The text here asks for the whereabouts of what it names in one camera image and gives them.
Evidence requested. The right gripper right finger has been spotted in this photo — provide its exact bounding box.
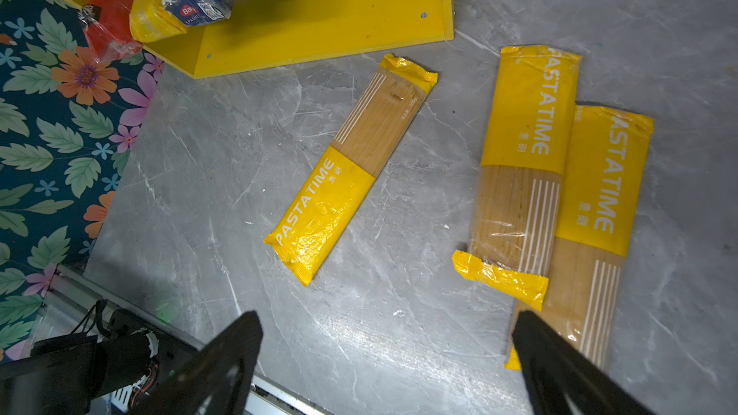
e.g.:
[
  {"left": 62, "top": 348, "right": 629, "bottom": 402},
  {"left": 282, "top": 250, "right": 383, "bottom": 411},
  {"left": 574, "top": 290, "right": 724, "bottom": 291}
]
[{"left": 512, "top": 311, "right": 651, "bottom": 415}]

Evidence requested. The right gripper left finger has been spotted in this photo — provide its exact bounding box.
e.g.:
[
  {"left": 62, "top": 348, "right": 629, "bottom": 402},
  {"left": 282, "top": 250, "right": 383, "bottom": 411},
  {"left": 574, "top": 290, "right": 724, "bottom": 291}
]
[{"left": 130, "top": 310, "right": 263, "bottom": 414}]

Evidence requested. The yellow pastatime bag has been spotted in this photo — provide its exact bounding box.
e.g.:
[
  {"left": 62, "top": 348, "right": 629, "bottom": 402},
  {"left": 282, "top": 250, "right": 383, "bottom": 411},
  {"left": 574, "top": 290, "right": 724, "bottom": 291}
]
[
  {"left": 264, "top": 54, "right": 438, "bottom": 286},
  {"left": 538, "top": 106, "right": 655, "bottom": 370},
  {"left": 452, "top": 45, "right": 582, "bottom": 310}
]

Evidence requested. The red spaghetti bag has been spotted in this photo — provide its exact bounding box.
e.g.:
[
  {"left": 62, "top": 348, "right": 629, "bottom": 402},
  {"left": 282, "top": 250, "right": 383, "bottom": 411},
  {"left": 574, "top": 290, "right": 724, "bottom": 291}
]
[{"left": 78, "top": 0, "right": 143, "bottom": 63}]

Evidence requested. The yellow spaghetti bag with barcode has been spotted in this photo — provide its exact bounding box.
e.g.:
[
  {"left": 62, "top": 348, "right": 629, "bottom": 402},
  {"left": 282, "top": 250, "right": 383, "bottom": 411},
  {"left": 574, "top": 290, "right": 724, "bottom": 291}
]
[{"left": 130, "top": 0, "right": 186, "bottom": 43}]

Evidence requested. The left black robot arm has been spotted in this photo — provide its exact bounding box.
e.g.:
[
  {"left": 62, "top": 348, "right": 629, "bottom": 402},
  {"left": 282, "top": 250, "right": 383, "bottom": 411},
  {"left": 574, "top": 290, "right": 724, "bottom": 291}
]
[{"left": 1, "top": 328, "right": 160, "bottom": 414}]

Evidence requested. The yellow shelf unit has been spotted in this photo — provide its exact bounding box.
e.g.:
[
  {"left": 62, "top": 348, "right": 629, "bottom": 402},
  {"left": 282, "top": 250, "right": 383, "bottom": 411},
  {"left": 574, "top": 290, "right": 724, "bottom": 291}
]
[{"left": 65, "top": 0, "right": 454, "bottom": 79}]

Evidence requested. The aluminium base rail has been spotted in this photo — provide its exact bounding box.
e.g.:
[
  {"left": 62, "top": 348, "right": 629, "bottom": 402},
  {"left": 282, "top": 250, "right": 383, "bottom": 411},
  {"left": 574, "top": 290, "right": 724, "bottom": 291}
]
[{"left": 33, "top": 264, "right": 330, "bottom": 415}]

